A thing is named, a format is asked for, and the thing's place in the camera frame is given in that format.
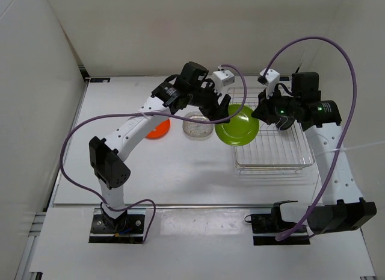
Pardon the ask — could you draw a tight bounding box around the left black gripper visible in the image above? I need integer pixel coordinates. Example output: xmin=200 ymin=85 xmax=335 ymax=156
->
xmin=188 ymin=78 xmax=231 ymax=125

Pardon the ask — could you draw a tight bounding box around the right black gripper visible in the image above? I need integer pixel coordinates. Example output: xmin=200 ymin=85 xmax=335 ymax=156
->
xmin=252 ymin=86 xmax=300 ymax=125

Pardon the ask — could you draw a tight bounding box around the black plate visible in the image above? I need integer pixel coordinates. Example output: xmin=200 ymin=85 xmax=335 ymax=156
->
xmin=276 ymin=116 xmax=295 ymax=131

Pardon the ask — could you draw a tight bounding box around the green plate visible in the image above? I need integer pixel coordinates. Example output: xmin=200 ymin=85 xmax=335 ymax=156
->
xmin=215 ymin=105 xmax=259 ymax=146

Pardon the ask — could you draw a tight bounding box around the clear glass plate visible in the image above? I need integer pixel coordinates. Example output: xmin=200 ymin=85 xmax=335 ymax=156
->
xmin=182 ymin=111 xmax=214 ymax=140

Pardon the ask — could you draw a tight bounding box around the orange plate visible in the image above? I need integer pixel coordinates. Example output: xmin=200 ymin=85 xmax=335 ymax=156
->
xmin=146 ymin=119 xmax=171 ymax=140

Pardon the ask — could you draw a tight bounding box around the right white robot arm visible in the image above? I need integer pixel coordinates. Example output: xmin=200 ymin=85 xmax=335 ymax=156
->
xmin=252 ymin=69 xmax=377 ymax=235

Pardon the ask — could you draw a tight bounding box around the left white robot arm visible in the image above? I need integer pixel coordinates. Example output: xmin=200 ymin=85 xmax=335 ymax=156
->
xmin=89 ymin=61 xmax=235 ymax=233

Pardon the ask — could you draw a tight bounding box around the white zip tie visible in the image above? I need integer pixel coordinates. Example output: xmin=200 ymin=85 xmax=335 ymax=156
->
xmin=315 ymin=140 xmax=385 ymax=157

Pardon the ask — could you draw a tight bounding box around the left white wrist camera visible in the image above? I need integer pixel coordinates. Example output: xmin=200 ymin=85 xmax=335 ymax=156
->
xmin=211 ymin=66 xmax=235 ymax=91

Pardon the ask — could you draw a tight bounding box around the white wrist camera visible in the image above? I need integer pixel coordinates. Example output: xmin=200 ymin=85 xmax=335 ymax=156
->
xmin=211 ymin=66 xmax=235 ymax=91
xmin=257 ymin=68 xmax=280 ymax=99

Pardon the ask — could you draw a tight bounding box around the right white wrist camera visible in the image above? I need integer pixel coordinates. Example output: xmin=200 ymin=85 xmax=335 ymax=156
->
xmin=257 ymin=68 xmax=280 ymax=99

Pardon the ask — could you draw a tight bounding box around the wire dish rack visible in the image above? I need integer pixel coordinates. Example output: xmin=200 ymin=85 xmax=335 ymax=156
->
xmin=227 ymin=87 xmax=316 ymax=174

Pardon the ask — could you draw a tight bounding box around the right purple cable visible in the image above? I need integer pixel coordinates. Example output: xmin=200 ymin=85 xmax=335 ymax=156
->
xmin=266 ymin=36 xmax=358 ymax=241

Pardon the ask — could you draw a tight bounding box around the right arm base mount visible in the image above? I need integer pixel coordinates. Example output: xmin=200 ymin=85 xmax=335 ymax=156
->
xmin=244 ymin=214 xmax=310 ymax=246

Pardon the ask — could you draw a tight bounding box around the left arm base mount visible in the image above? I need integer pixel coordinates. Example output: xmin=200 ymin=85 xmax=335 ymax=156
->
xmin=88 ymin=210 xmax=145 ymax=244

